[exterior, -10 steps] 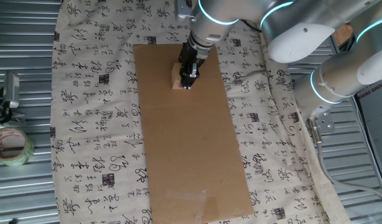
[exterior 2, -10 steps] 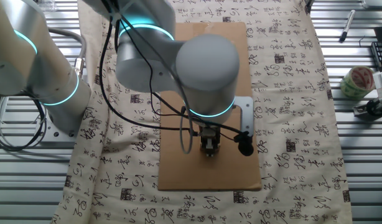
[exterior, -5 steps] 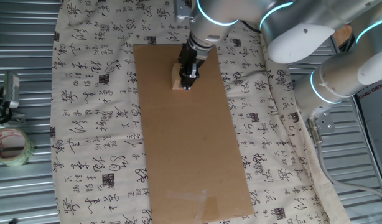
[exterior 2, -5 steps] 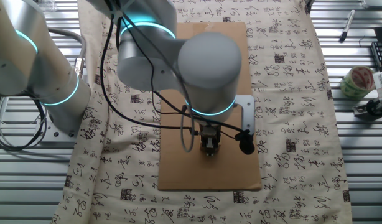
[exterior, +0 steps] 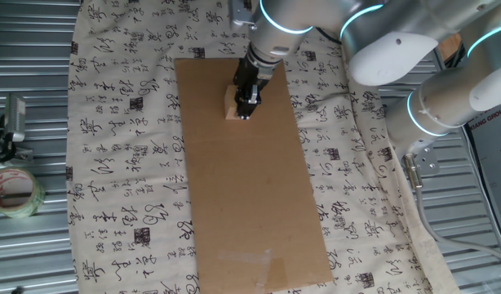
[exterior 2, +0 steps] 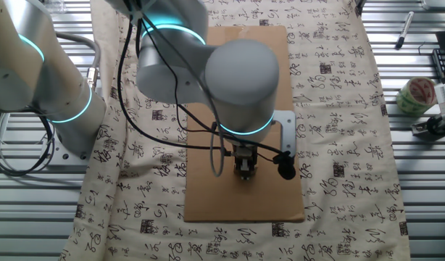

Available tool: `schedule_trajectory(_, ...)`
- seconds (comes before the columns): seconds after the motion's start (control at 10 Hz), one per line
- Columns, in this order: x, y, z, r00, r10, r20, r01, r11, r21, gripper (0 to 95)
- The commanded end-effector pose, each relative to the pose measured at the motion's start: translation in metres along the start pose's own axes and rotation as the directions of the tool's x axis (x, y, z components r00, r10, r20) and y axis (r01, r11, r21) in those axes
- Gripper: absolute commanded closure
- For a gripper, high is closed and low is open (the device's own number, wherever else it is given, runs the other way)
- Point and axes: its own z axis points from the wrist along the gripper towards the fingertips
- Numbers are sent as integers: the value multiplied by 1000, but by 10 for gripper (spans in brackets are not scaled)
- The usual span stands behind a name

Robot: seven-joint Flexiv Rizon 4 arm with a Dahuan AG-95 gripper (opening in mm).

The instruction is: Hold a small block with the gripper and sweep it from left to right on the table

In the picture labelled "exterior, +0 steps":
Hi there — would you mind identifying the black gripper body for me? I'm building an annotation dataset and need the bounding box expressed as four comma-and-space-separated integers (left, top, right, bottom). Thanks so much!
233, 55, 276, 98

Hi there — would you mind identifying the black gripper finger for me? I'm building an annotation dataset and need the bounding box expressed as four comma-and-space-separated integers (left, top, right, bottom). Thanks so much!
235, 84, 263, 121

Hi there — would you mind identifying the small wooden block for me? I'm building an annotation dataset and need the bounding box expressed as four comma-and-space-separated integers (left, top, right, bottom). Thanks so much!
224, 84, 240, 122

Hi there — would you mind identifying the brown cardboard sheet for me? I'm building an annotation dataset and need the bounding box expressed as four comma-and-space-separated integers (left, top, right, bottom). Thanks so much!
173, 57, 335, 294

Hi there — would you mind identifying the calligraphy print cloth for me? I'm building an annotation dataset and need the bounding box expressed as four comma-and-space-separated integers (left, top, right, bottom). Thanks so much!
65, 0, 462, 294

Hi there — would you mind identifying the brown wooden board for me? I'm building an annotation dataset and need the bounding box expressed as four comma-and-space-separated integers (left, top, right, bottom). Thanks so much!
437, 33, 463, 62

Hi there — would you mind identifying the clear packing tape roll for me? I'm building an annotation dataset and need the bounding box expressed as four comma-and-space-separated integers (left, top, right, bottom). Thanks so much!
0, 167, 47, 220

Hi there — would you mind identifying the printed grey poster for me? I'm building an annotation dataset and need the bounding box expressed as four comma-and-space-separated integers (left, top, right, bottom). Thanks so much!
464, 101, 501, 246

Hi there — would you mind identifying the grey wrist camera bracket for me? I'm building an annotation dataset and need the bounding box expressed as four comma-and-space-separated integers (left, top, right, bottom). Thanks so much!
228, 0, 259, 30

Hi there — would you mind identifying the thick black gripper cable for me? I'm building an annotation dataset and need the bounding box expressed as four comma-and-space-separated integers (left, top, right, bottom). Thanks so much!
311, 26, 344, 46

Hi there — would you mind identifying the metal cable connector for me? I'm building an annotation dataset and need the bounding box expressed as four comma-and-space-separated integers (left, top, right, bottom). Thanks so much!
401, 154, 424, 189

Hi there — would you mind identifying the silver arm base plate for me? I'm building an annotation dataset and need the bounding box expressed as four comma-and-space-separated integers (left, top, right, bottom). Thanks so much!
401, 140, 441, 177

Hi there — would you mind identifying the grey arm base cable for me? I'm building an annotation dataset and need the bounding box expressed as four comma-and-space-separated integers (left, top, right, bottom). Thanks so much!
413, 185, 501, 266

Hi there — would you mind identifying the silver finned camera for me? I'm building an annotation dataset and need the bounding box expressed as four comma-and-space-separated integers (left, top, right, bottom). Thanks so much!
4, 93, 27, 143

